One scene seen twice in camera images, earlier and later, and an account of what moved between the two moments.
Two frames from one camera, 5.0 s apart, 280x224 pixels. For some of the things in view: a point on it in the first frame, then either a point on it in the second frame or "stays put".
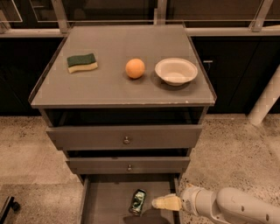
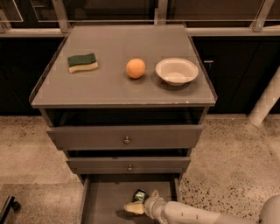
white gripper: x=189 y=199 -> x=151 y=204
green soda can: x=137 y=202 stays put
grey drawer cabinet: x=128 y=103 stays put
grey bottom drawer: x=106 y=198 stays put
